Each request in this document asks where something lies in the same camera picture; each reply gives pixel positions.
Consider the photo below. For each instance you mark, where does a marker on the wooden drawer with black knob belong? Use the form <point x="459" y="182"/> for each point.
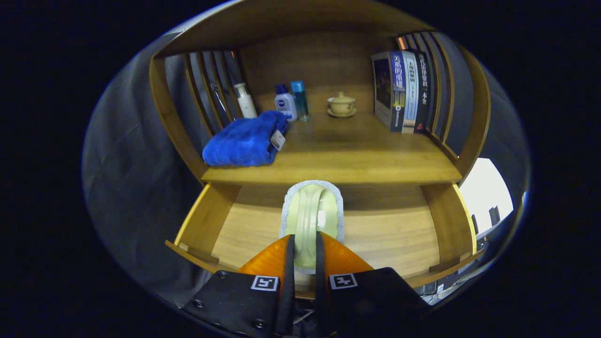
<point x="375" y="234"/>

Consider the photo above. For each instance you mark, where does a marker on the white bottle with blue cap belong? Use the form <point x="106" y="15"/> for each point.
<point x="285" y="105"/>

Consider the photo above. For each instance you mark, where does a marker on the black spine book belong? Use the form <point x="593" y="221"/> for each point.
<point x="424" y="94"/>

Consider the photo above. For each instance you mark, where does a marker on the wooden countertop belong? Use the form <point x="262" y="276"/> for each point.
<point x="352" y="155"/>

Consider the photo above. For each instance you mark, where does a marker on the blue folded towel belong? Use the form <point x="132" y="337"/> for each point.
<point x="239" y="141"/>

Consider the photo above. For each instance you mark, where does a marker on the white side cabinet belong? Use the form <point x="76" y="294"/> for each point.
<point x="483" y="192"/>

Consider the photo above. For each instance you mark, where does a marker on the teal slim bottle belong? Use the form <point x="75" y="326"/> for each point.
<point x="299" y="101"/>

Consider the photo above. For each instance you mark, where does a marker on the pale green cleaning brush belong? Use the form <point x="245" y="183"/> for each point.
<point x="307" y="216"/>

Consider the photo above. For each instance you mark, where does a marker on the white spine book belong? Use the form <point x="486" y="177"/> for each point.
<point x="411" y="94"/>

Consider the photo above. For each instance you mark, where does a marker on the dark cover book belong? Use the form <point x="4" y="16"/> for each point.
<point x="385" y="84"/>

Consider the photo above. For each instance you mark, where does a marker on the small black block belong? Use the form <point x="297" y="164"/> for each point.
<point x="474" y="224"/>
<point x="494" y="215"/>

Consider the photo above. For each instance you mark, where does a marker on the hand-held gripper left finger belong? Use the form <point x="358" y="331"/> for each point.
<point x="287" y="291"/>

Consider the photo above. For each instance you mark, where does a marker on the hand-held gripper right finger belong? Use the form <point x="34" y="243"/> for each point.
<point x="320" y="291"/>

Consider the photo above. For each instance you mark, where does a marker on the white pump bottle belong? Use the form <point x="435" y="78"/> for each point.
<point x="247" y="105"/>

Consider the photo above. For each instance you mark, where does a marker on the black backdrop cloth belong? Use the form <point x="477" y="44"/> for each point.
<point x="131" y="188"/>

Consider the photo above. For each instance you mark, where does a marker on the beige lidded tea cup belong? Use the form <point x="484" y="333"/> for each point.
<point x="342" y="105"/>

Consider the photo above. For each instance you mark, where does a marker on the wooden cabinet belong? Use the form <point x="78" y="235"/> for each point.
<point x="291" y="19"/>

